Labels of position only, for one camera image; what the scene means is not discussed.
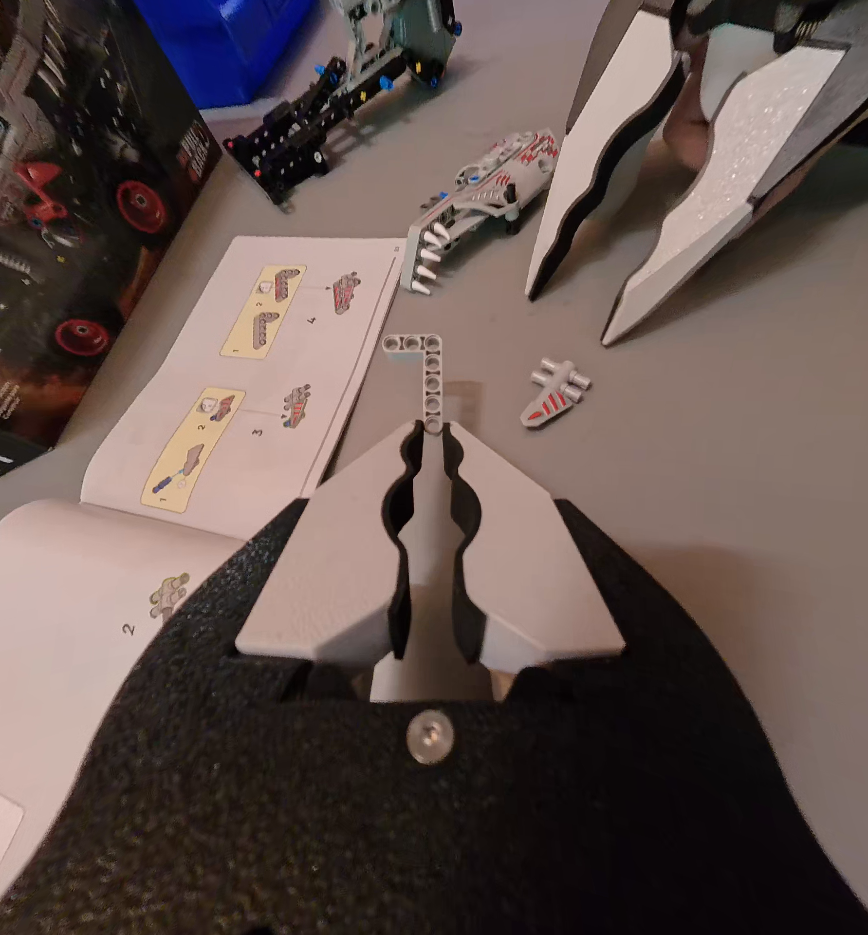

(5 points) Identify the black toy chassis assembly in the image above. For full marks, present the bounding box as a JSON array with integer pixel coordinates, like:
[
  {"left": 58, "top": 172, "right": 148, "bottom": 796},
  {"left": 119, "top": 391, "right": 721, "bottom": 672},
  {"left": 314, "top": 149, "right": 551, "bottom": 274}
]
[{"left": 222, "top": 0, "right": 464, "bottom": 214}]

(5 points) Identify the printed toy set box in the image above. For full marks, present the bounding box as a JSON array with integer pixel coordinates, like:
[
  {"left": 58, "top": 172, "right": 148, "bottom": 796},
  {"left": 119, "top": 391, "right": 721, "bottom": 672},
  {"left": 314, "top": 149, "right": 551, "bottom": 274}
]
[{"left": 0, "top": 0, "right": 223, "bottom": 498}]

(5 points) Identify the open instruction booklet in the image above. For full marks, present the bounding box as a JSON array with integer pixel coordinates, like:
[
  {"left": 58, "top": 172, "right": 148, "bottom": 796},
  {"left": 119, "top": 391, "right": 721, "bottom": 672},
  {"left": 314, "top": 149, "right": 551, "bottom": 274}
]
[{"left": 0, "top": 235, "right": 409, "bottom": 935}]

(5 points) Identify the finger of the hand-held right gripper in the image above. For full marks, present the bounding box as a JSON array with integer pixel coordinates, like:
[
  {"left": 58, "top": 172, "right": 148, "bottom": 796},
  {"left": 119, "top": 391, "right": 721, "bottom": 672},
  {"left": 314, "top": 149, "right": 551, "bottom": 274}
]
[
  {"left": 600, "top": 44, "right": 868, "bottom": 348},
  {"left": 525, "top": 0, "right": 686, "bottom": 302}
]

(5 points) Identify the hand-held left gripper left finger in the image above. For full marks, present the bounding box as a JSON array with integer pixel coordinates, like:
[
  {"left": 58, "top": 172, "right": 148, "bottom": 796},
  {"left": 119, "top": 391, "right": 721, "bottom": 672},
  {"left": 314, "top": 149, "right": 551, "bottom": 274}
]
[{"left": 235, "top": 420, "right": 424, "bottom": 667}]

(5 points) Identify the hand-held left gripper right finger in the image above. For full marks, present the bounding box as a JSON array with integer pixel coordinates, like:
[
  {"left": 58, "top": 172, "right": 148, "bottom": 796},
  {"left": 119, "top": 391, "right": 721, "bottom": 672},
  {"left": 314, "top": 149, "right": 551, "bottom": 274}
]
[{"left": 441, "top": 420, "right": 627, "bottom": 672}]

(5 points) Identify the grey L-shaped brick beam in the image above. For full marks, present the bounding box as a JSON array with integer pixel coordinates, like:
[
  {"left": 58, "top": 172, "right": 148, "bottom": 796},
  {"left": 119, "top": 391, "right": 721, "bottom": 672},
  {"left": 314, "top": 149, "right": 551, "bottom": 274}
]
[{"left": 381, "top": 334, "right": 443, "bottom": 437}]

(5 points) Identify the person's right hand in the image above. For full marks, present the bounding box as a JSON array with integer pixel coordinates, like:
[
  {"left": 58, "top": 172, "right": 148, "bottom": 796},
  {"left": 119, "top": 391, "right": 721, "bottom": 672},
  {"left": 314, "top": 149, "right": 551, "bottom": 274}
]
[{"left": 662, "top": 55, "right": 720, "bottom": 172}]

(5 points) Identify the small grey red-striped brick piece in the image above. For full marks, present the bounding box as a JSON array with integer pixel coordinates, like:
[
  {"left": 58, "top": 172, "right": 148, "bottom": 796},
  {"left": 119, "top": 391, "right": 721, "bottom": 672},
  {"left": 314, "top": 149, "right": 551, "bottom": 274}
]
[{"left": 519, "top": 356, "right": 592, "bottom": 430}]

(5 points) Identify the blue plastic bin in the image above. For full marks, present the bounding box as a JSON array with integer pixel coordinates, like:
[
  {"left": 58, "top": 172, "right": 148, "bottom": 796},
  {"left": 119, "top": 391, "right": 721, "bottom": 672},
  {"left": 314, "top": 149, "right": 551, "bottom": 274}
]
[{"left": 130, "top": 0, "right": 354, "bottom": 111}]

